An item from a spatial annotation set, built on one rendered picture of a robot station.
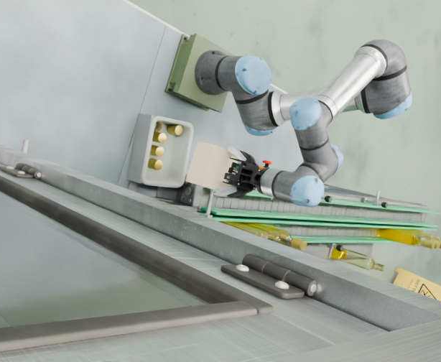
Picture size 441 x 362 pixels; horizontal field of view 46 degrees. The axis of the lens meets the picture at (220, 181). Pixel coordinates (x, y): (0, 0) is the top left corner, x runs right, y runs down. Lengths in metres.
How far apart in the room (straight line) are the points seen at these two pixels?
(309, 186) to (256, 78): 0.51
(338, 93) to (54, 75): 0.80
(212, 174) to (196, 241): 1.03
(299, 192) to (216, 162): 0.31
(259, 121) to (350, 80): 0.42
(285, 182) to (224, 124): 0.75
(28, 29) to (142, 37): 0.37
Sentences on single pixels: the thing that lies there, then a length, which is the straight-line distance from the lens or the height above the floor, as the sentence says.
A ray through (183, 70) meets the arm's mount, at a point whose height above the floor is 0.82.
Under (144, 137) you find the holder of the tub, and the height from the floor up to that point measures 0.81.
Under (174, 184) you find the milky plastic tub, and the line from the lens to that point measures 1.74.
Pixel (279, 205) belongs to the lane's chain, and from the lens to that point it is 2.08.
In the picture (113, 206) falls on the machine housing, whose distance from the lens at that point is 0.53.
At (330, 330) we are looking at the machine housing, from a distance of 0.29.
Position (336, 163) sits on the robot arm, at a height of 1.44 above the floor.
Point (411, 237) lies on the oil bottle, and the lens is 2.69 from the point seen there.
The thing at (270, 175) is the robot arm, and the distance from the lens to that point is 1.31.
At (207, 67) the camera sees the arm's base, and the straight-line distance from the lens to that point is 1.73.
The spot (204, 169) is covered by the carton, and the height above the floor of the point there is 1.11.
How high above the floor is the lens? 2.18
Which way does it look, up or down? 46 degrees down
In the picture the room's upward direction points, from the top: 105 degrees clockwise
